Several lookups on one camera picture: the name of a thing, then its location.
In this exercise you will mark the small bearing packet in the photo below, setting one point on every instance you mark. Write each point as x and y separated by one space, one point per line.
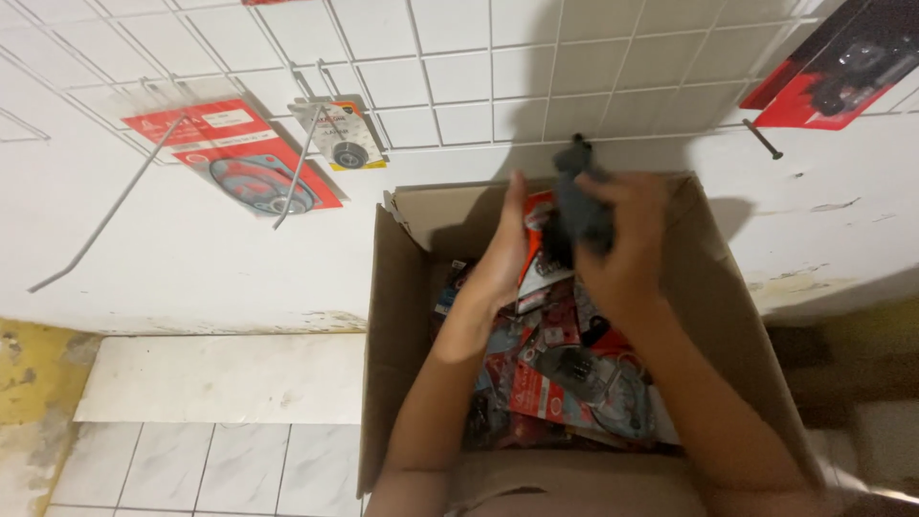
343 135

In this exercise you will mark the dark display hook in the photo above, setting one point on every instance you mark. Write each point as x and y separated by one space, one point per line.
762 139

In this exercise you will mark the person's right hand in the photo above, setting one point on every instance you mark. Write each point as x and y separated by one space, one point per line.
626 244

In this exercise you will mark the red gasket packet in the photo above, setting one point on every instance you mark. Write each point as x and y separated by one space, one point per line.
240 161

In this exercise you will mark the short white display hook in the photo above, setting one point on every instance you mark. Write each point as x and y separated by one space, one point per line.
298 165

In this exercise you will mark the red spare part blister pack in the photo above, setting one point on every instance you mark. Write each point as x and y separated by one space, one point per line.
571 215

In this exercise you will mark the brown cardboard box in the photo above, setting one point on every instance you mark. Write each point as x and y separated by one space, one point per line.
402 323

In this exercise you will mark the person's left fingers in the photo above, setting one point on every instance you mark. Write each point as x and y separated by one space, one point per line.
515 208

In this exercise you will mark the person's right fingers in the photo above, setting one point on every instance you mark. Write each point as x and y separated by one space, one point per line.
610 194

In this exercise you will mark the long white display hook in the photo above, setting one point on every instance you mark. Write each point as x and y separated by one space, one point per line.
115 201

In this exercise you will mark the heap of red part packets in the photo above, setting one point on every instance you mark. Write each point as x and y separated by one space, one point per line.
567 373

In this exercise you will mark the red black part packet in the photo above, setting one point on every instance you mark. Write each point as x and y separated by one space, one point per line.
836 68

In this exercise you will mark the person's left hand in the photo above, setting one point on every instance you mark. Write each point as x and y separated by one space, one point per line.
502 251

